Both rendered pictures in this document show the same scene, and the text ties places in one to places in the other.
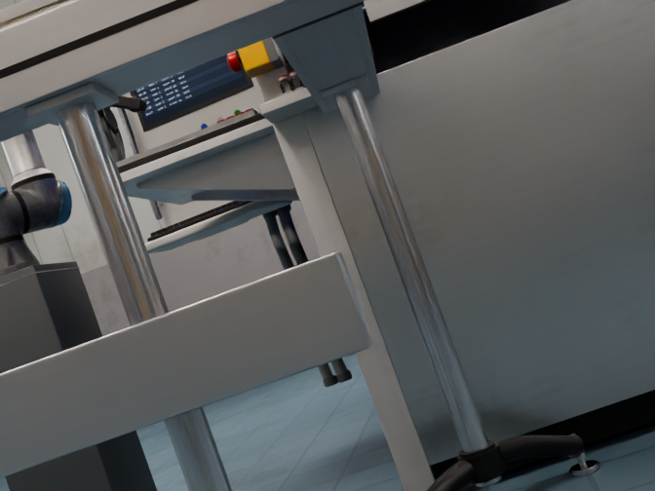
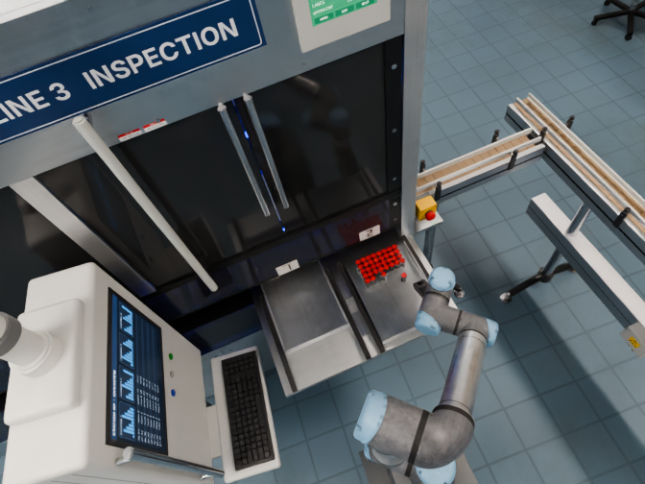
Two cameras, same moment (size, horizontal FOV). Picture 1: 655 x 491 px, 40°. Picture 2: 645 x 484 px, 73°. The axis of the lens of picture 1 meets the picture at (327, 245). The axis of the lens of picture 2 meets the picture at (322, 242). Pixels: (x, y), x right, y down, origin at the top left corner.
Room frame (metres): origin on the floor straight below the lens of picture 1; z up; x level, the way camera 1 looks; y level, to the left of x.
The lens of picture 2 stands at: (2.46, 0.83, 2.45)
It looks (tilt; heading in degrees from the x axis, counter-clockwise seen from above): 57 degrees down; 256
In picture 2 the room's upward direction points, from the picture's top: 15 degrees counter-clockwise
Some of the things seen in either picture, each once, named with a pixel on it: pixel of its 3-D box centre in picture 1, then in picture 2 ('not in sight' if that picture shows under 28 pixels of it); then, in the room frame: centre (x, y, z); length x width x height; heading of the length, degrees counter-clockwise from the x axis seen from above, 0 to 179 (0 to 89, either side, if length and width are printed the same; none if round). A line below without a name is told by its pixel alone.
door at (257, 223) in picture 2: not in sight; (186, 209); (2.60, -0.06, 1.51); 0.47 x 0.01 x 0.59; 175
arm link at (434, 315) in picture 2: not in sight; (437, 316); (2.10, 0.47, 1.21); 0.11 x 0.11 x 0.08; 39
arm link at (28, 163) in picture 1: (14, 132); (390, 437); (2.39, 0.68, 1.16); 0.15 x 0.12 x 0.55; 129
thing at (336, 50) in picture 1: (323, 27); (466, 168); (1.52, -0.12, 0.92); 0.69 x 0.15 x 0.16; 175
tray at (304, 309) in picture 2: not in sight; (301, 301); (2.41, 0.06, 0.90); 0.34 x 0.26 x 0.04; 85
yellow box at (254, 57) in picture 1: (258, 53); (423, 206); (1.82, 0.00, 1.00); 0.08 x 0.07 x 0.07; 85
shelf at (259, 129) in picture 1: (233, 162); (349, 301); (2.25, 0.15, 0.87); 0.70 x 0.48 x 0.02; 175
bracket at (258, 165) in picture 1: (218, 185); not in sight; (2.00, 0.18, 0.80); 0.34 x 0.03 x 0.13; 85
